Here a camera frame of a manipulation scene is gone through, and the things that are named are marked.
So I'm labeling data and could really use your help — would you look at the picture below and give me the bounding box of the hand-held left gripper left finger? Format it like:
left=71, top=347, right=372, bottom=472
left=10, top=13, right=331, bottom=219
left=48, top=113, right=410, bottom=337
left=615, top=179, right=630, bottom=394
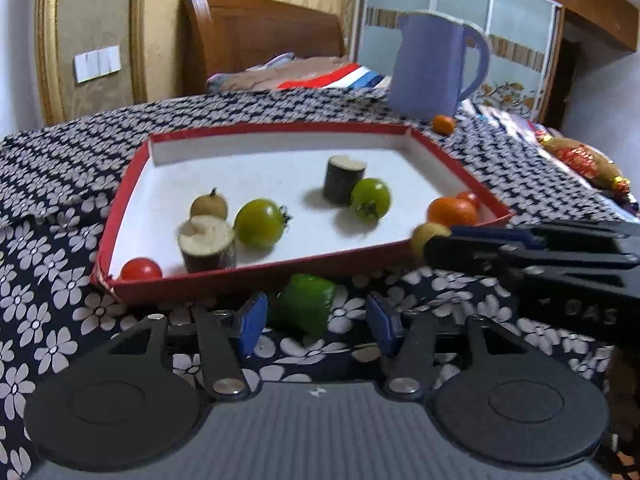
left=102, top=292, right=269, bottom=402

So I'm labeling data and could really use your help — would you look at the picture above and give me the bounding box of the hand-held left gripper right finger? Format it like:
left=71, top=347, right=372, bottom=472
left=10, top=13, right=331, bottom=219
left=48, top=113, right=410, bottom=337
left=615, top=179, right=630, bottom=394
left=366, top=294, right=533, bottom=402

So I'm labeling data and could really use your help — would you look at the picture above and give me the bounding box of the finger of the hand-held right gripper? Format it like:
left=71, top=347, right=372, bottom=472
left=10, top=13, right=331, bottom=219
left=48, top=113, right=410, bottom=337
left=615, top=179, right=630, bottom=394
left=450, top=226, right=548, bottom=251
left=424, top=234, right=507, bottom=274

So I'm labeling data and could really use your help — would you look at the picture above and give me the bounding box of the orange tomato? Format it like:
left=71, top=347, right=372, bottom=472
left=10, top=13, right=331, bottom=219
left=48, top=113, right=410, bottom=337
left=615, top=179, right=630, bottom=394
left=426, top=196, right=479, bottom=228

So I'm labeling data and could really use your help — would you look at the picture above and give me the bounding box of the yellow-brown longan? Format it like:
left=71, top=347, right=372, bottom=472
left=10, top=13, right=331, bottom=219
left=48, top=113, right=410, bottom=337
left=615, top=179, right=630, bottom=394
left=190, top=187, right=229, bottom=221
left=411, top=222, right=452, bottom=261

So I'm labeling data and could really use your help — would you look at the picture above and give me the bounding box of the green pepper piece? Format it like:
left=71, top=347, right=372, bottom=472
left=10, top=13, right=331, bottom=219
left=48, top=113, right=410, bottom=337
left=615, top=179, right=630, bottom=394
left=274, top=274, right=337, bottom=339

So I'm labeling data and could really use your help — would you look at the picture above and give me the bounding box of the green tomato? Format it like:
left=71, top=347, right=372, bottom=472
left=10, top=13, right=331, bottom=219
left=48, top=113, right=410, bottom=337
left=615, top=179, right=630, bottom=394
left=350, top=177, right=392, bottom=221
left=233, top=198, right=292, bottom=250

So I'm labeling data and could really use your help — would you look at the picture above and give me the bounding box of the eggplant slice back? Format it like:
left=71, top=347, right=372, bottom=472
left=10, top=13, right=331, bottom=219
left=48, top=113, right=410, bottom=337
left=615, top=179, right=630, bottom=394
left=322, top=155, right=367, bottom=207

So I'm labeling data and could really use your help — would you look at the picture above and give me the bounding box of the eggplant slice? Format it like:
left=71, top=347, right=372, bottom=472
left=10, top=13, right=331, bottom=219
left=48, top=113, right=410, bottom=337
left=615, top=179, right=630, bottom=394
left=322, top=155, right=367, bottom=207
left=177, top=215, right=237, bottom=275

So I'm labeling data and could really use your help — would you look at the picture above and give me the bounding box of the red rimmed white tray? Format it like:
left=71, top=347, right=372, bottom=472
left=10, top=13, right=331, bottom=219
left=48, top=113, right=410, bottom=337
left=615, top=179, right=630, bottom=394
left=92, top=121, right=516, bottom=306

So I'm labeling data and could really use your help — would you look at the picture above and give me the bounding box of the eggplant slice front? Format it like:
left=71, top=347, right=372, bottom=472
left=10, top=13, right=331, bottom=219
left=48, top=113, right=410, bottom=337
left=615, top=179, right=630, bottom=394
left=177, top=215, right=237, bottom=275

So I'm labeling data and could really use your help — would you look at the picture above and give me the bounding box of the red gold wrapped package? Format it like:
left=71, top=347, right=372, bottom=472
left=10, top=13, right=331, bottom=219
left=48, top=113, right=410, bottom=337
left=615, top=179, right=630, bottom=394
left=535, top=130, right=640, bottom=201

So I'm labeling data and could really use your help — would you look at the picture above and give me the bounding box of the blue plastic pitcher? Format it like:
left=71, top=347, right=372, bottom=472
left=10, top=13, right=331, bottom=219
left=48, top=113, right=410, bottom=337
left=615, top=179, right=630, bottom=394
left=387, top=10, right=493, bottom=122

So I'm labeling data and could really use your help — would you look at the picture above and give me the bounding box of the red white blue striped blanket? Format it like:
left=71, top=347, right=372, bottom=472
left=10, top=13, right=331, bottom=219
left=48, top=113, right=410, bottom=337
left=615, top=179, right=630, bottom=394
left=277, top=63, right=391, bottom=91

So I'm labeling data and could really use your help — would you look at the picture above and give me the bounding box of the floral glass wardrobe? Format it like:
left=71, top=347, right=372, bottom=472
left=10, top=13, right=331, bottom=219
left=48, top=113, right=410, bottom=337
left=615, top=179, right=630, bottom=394
left=350, top=0, right=566, bottom=123

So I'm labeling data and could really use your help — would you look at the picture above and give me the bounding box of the black white floral cloth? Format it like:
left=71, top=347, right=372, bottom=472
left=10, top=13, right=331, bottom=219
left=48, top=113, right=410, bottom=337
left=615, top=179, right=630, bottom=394
left=0, top=87, right=621, bottom=480

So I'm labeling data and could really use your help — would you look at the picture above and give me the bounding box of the striped pillow bedding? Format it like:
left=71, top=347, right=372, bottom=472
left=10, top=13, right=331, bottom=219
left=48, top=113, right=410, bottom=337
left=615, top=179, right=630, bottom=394
left=206, top=52, right=358, bottom=93

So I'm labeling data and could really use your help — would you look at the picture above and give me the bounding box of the wooden bed headboard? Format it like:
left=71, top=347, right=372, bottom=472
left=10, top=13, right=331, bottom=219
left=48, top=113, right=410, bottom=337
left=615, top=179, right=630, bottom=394
left=179, top=0, right=348, bottom=96

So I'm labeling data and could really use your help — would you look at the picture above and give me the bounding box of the white wall switch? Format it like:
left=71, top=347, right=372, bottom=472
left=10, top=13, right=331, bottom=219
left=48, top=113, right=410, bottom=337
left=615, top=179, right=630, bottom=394
left=74, top=45, right=122, bottom=84

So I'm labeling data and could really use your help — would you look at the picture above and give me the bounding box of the gold framed wall panel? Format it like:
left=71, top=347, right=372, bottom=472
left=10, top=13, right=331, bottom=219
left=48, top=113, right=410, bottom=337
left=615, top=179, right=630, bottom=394
left=34, top=0, right=148, bottom=126

